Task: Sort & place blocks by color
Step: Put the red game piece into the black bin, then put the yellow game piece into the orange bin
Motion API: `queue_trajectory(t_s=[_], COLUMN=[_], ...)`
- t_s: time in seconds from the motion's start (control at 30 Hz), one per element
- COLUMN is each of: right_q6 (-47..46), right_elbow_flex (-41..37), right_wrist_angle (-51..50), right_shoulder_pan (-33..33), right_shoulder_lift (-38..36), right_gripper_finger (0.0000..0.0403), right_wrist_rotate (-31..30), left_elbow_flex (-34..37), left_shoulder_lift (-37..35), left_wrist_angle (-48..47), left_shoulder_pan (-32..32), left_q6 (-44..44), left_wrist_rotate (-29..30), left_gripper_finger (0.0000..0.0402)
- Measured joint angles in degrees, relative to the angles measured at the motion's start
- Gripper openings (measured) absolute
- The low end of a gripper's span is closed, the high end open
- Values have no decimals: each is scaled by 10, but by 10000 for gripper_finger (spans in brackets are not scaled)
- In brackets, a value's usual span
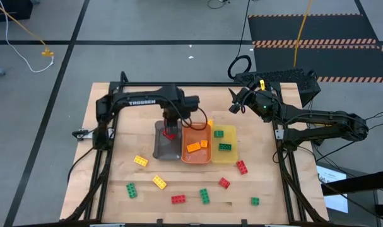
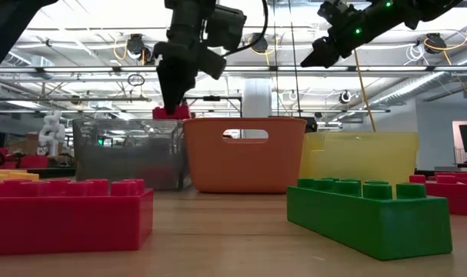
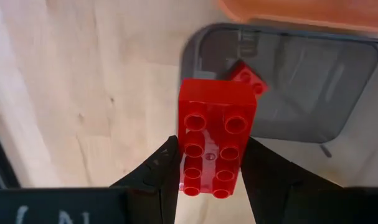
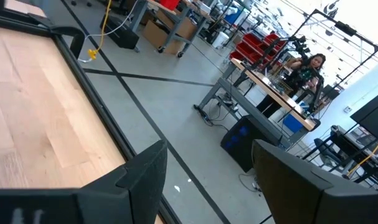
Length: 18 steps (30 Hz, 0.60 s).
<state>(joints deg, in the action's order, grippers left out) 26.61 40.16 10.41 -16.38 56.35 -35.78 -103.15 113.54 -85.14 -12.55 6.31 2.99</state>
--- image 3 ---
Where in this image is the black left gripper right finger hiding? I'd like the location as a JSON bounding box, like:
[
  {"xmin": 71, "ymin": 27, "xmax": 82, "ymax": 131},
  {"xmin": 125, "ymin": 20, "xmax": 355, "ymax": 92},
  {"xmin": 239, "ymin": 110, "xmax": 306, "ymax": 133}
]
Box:
[{"xmin": 240, "ymin": 137, "xmax": 378, "ymax": 224}]

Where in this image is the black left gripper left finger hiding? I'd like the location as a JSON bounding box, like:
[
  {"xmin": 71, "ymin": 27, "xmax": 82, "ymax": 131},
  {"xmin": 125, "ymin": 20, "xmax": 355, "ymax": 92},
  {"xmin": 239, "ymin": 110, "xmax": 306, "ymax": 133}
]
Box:
[{"xmin": 0, "ymin": 135, "xmax": 182, "ymax": 224}]

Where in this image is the translucent red eight-stud block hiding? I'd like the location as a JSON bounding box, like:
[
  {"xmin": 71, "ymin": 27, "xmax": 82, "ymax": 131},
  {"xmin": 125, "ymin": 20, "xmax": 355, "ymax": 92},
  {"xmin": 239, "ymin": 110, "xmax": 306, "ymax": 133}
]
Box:
[{"xmin": 177, "ymin": 78, "xmax": 258, "ymax": 200}]

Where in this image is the small red four-stud block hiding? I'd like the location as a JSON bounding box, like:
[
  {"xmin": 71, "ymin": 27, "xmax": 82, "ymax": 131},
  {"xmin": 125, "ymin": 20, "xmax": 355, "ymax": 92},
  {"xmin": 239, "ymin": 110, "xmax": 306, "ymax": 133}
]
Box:
[{"xmin": 227, "ymin": 58, "xmax": 270, "ymax": 101}]

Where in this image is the grey translucent plastic bin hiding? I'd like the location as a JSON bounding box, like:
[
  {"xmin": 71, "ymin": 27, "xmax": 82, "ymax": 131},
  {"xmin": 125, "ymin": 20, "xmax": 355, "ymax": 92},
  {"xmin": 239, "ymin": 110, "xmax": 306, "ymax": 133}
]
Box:
[{"xmin": 179, "ymin": 22, "xmax": 378, "ymax": 146}]

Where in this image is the orange plastic bin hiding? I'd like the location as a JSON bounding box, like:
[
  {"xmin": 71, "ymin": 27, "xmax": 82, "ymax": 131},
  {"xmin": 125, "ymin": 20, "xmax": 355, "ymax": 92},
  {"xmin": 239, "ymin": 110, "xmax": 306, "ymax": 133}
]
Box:
[{"xmin": 218, "ymin": 0, "xmax": 378, "ymax": 34}]

